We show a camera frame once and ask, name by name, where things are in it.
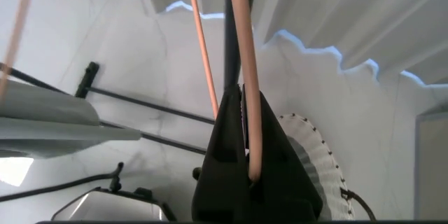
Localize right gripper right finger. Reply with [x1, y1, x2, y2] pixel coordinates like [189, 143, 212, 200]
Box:
[248, 90, 323, 223]

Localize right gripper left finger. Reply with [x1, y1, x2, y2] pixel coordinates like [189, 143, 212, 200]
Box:
[190, 83, 251, 223]

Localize pale grey shorts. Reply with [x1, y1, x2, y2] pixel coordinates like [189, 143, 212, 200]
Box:
[0, 78, 143, 158]

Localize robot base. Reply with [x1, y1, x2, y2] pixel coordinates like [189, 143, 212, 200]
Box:
[50, 187, 178, 222]

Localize white laundry basket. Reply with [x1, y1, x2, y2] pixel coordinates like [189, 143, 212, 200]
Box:
[276, 113, 377, 222]

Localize black clothes rack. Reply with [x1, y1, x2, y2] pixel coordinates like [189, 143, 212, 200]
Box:
[0, 0, 259, 182]

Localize white curtain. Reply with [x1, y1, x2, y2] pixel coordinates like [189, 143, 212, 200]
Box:
[75, 0, 448, 87]

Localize black cable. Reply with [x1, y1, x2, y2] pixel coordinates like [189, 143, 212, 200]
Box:
[0, 162, 125, 203]

